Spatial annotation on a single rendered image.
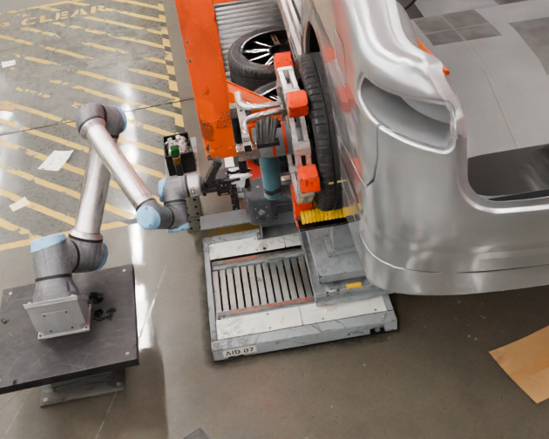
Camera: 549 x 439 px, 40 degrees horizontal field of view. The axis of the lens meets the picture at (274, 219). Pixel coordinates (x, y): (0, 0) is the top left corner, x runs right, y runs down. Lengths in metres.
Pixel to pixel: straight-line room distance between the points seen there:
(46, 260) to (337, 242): 1.29
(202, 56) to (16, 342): 1.47
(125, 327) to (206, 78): 1.17
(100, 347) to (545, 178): 1.86
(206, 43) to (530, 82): 1.38
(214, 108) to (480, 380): 1.69
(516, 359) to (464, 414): 0.37
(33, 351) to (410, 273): 1.65
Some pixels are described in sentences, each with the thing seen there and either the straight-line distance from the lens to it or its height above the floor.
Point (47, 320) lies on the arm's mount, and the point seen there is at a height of 0.40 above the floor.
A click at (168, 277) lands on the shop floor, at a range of 3.92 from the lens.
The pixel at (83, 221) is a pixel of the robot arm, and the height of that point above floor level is 0.62.
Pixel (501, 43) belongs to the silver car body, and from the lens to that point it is 3.44.
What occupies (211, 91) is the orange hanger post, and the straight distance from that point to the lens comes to 3.55.
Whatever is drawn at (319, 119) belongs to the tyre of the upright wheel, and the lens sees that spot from 2.89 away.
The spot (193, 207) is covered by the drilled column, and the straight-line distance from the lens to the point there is 4.06.
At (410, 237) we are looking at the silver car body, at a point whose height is 1.07.
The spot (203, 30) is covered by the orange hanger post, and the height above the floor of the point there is 1.19.
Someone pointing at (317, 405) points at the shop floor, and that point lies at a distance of 3.24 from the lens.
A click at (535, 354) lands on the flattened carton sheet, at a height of 0.01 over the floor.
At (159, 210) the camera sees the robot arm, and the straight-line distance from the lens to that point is 2.94.
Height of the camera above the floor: 2.56
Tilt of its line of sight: 38 degrees down
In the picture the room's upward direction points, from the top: 8 degrees counter-clockwise
